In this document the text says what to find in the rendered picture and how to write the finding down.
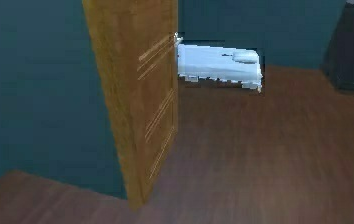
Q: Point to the black cupboard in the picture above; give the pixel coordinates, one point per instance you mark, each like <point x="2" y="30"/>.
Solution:
<point x="350" y="50"/>

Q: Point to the brown wooden room door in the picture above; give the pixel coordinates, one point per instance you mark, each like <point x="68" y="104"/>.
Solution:
<point x="138" y="100"/>

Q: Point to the pale blue pillow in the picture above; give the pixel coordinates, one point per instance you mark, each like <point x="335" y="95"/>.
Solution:
<point x="245" y="56"/>

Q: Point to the pale blue bed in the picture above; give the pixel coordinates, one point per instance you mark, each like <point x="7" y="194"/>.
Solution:
<point x="211" y="66"/>

